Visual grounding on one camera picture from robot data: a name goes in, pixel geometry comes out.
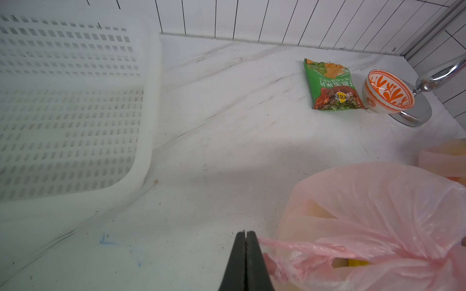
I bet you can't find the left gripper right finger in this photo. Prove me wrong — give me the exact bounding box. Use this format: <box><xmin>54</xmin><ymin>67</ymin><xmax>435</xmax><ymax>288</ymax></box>
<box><xmin>245</xmin><ymin>231</ymin><xmax>274</xmax><ymax>291</ymax></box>

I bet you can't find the white plastic basket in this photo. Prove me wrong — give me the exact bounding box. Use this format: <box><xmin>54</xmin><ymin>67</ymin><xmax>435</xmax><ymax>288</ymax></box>
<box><xmin>1</xmin><ymin>8</ymin><xmax>161</xmax><ymax>284</ymax></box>

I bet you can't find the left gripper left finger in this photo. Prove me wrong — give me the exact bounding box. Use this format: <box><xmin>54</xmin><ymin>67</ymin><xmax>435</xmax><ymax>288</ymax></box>
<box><xmin>218</xmin><ymin>231</ymin><xmax>246</xmax><ymax>291</ymax></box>

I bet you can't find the pink plastic bag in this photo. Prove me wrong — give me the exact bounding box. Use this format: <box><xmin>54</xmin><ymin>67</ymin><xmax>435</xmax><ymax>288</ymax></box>
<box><xmin>260</xmin><ymin>162</ymin><xmax>466</xmax><ymax>291</ymax></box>
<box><xmin>417</xmin><ymin>138</ymin><xmax>466</xmax><ymax>186</ymax></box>

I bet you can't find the chrome wire glass rack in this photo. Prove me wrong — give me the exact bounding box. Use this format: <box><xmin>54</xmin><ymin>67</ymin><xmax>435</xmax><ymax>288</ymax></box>
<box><xmin>389</xmin><ymin>53</ymin><xmax>466</xmax><ymax>127</ymax></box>

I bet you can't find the green snack packet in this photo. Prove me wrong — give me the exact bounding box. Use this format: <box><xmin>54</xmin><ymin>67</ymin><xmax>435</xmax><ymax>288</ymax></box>
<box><xmin>303</xmin><ymin>59</ymin><xmax>365</xmax><ymax>111</ymax></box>

